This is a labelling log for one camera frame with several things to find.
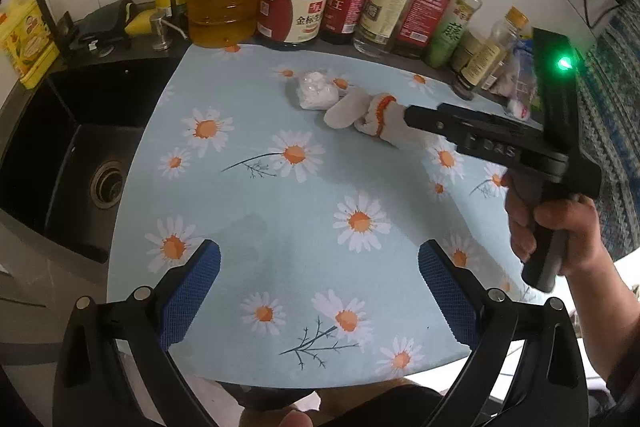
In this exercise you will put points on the white knit glove orange cuff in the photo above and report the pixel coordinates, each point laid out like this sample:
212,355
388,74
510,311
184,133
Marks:
350,112

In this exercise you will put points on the daisy print tablecloth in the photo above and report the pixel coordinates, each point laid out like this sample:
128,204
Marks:
300,217

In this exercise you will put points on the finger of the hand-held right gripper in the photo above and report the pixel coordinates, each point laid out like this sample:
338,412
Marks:
430,121
500,121

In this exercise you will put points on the crumpled clear plastic bag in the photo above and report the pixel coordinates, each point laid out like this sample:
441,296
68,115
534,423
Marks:
315,92

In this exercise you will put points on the yellow dish soap bottle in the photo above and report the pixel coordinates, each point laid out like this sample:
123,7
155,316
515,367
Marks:
27,42

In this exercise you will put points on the person's right hand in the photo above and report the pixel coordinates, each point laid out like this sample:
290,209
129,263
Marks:
575,222

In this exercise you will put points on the clear plastic packet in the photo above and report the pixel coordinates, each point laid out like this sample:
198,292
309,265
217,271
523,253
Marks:
522,72

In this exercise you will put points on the dark bottle olive label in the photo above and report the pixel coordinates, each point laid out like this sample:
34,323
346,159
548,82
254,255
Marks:
467,67

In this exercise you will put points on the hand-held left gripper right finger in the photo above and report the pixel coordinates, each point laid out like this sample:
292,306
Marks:
445,292

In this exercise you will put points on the small clear bottle gold cap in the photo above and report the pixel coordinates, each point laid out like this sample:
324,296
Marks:
492,57

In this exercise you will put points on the metal soap dispenser pump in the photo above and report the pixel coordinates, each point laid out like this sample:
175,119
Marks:
161,32

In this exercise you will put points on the bottle with green label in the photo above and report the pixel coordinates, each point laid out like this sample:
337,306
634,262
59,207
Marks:
445,42

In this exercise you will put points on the pink white packet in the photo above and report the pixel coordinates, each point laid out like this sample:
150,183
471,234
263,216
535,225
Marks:
517,108

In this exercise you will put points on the person's right forearm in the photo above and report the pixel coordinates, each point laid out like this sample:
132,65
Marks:
600,317

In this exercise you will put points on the black kitchen sink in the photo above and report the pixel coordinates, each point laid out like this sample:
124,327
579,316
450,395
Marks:
65,157

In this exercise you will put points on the blue patterned cloth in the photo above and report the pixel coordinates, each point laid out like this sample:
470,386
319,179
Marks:
615,117

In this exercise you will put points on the yellow sponge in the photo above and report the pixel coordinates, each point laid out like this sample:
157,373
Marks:
140,23

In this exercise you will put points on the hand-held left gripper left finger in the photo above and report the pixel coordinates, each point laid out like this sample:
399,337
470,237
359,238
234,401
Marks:
192,292

